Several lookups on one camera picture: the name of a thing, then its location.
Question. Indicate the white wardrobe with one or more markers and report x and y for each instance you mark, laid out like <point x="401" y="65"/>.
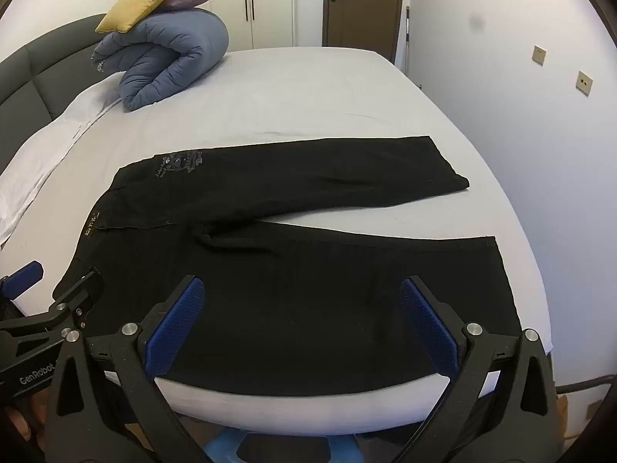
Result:
<point x="270" y="5"/>

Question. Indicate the yellow cushion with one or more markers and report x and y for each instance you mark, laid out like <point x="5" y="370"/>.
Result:
<point x="140" y="5"/>

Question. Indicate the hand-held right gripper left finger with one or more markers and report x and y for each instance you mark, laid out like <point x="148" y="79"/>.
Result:
<point x="185" y="308"/>

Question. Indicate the grey padded headboard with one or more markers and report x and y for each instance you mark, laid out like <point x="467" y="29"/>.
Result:
<point x="29" y="82"/>

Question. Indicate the brown door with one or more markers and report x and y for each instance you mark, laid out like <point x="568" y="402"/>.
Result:
<point x="366" y="5"/>

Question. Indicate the cardboard box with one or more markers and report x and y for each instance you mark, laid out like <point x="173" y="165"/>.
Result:
<point x="564" y="415"/>

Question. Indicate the thin metal pole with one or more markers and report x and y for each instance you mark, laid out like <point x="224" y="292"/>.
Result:
<point x="407" y="38"/>

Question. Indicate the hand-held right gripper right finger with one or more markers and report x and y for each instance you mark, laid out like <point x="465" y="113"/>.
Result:
<point x="424" y="313"/>

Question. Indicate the white folded cloth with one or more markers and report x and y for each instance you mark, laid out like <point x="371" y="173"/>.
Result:
<point x="48" y="144"/>

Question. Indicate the blue rolled duvet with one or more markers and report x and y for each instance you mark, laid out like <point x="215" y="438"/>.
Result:
<point x="168" y="53"/>

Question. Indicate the beige wall socket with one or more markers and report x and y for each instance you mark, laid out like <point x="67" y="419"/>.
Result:
<point x="539" y="55"/>
<point x="584" y="83"/>

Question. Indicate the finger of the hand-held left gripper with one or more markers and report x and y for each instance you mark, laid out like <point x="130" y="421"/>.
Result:
<point x="79" y="294"/>
<point x="21" y="277"/>

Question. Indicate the black pants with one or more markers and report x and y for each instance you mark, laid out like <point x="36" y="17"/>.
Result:
<point x="289" y="299"/>

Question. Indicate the blue plastic stool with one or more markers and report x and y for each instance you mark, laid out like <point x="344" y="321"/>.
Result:
<point x="289" y="448"/>

